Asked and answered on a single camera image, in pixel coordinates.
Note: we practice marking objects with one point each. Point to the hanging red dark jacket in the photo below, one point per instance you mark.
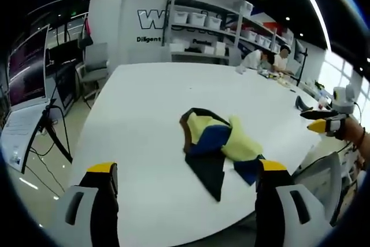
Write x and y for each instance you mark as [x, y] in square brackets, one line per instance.
[86, 34]

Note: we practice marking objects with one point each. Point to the black desk monitor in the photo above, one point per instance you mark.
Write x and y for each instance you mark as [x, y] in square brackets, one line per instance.
[62, 54]

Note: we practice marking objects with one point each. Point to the grey office chair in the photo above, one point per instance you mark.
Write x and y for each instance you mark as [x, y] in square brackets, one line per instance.
[95, 64]

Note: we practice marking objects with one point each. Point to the small black object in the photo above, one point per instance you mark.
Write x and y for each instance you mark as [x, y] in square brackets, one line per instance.
[302, 104]

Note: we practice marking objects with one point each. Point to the row of white storage bins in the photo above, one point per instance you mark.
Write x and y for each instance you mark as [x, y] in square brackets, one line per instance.
[202, 20]

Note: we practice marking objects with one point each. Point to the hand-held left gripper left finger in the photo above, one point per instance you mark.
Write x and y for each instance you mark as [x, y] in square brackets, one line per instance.
[86, 203]

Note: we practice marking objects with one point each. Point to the yellow blue black garment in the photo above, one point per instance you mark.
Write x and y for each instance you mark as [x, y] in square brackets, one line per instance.
[208, 143]

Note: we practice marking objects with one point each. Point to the open white laptop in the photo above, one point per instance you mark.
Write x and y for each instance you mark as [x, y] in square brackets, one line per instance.
[27, 64]

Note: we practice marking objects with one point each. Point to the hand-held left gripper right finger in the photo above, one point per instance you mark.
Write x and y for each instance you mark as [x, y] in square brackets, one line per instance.
[289, 203]

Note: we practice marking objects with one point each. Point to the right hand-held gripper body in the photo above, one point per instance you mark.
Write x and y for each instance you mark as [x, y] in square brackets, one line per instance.
[344, 96]

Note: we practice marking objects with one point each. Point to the grey metal shelf rack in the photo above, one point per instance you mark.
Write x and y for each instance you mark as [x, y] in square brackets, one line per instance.
[231, 24]

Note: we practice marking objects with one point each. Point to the white office chair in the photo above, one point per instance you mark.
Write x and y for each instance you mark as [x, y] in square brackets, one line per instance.
[321, 177]

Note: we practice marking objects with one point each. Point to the black tripod stand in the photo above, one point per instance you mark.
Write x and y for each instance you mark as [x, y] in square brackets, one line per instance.
[50, 125]

